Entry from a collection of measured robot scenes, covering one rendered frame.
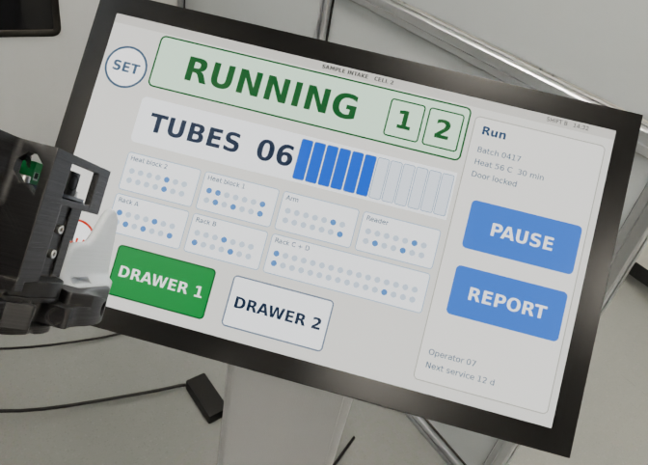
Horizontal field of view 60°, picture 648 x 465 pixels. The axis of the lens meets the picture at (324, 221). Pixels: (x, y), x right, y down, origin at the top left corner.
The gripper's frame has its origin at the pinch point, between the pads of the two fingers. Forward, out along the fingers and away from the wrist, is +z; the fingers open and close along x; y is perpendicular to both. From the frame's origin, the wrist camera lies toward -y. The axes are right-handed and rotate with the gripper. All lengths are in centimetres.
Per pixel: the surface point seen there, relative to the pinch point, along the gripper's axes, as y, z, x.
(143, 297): -1.3, 14.6, 1.2
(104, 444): -51, 110, 33
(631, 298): 27, 203, -129
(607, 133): 23.4, 14.7, -35.5
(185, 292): 0.1, 14.6, -2.4
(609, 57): 53, 60, -50
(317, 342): -1.1, 14.6, -15.1
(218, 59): 21.8, 14.6, 0.6
